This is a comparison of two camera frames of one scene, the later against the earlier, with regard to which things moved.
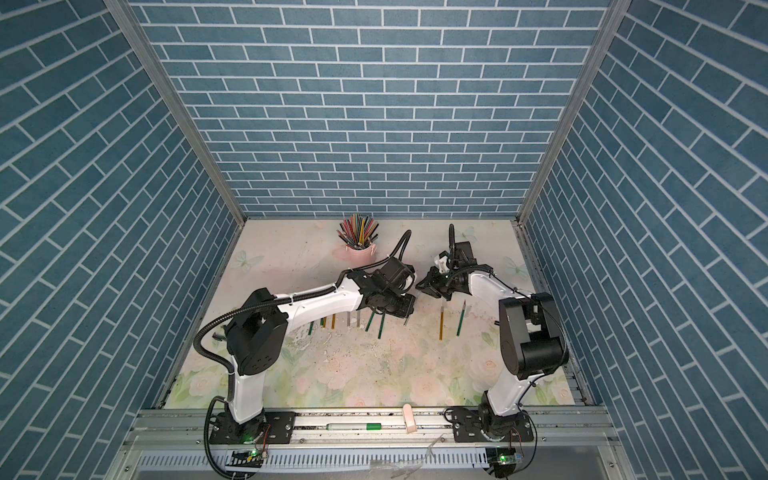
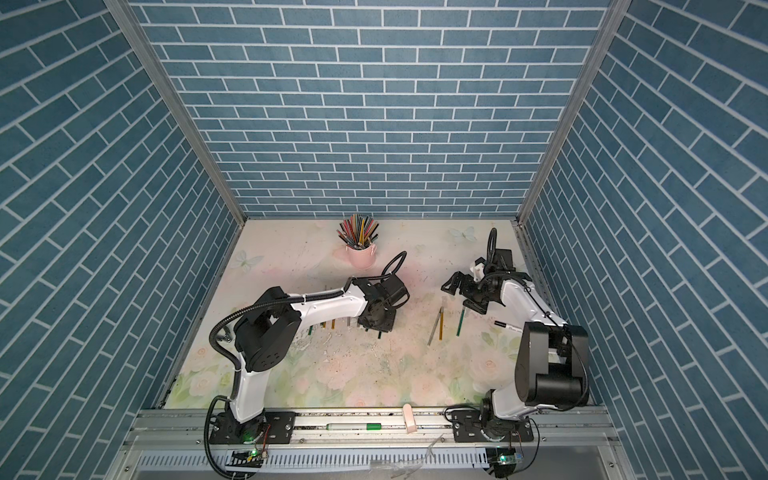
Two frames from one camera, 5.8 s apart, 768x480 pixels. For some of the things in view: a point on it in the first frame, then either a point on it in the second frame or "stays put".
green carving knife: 461,319 stays put
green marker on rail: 353,426 stays put
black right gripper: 431,287 to 466,290
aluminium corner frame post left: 146,47 stays put
